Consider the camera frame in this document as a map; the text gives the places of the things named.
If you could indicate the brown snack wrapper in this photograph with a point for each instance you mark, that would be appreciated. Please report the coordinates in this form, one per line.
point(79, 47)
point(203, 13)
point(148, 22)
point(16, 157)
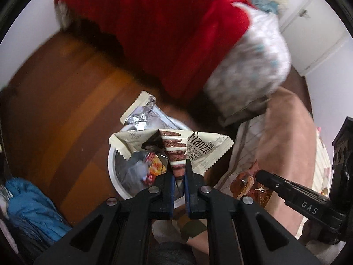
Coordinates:
point(248, 187)

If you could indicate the white round trash bin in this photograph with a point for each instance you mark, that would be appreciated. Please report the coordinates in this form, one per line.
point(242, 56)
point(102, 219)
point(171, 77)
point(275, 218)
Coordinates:
point(113, 171)

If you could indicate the grey white checkered sheet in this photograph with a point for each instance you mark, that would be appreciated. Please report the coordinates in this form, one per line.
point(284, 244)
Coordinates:
point(253, 66)

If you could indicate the orange nut snack bag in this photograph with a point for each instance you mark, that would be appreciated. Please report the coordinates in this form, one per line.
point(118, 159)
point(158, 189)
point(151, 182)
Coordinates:
point(155, 168)

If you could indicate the cream cookie wrapper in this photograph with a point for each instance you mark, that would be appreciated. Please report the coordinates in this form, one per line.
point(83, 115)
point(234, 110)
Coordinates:
point(204, 149)

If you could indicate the white door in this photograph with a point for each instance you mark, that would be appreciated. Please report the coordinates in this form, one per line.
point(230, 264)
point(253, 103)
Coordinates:
point(317, 33)

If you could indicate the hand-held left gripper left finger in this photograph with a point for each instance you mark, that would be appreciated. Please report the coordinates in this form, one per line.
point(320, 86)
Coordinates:
point(172, 196)

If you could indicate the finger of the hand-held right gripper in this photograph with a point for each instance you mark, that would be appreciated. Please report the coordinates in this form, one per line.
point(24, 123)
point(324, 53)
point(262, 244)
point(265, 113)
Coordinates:
point(292, 191)

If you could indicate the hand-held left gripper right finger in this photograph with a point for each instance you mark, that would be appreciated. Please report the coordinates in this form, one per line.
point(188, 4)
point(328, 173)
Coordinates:
point(187, 198)

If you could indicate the pink table cloth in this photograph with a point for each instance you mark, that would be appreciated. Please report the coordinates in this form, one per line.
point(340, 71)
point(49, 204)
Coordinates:
point(289, 135)

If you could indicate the blue garment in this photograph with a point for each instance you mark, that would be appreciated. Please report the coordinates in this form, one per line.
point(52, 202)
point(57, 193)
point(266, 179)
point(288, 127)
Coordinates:
point(30, 212)

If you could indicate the red blanket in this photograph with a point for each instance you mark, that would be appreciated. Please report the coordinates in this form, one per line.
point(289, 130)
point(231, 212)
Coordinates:
point(165, 33)

